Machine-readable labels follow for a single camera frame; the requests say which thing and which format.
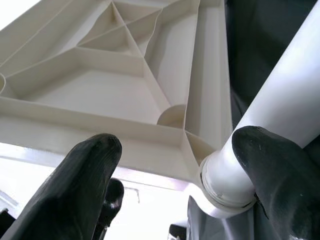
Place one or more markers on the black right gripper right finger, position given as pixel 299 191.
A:
pixel 282 180

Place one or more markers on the black tablecloth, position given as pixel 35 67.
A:
pixel 250 37

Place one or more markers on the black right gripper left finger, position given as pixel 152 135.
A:
pixel 70 190

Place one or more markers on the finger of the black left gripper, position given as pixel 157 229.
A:
pixel 113 197

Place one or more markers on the white plastic table leg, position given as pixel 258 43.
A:
pixel 287 87

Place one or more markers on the white plastic table top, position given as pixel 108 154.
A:
pixel 100 87

